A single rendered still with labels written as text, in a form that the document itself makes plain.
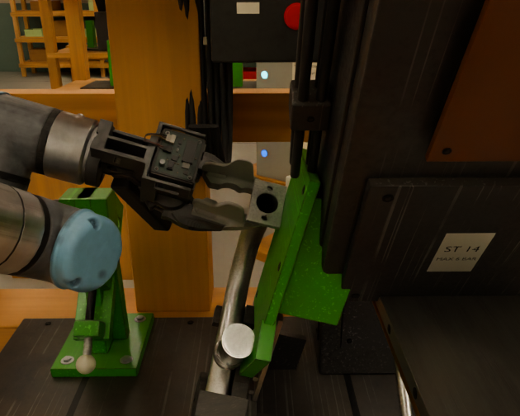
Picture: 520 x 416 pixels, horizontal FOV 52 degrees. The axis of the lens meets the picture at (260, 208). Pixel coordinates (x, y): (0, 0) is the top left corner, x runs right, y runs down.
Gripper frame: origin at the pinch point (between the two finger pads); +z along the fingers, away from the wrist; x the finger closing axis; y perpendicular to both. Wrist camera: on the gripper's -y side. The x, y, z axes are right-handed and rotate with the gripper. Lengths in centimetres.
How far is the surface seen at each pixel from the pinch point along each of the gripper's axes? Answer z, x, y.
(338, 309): 10.2, -10.9, 3.7
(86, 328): -17.6, -15.3, -23.0
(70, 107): -32.7, 21.8, -28.3
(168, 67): -16.9, 24.7, -12.3
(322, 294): 7.9, -10.0, 4.6
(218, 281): 19, 51, -218
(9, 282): -87, 29, -244
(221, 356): -0.1, -17.4, -4.6
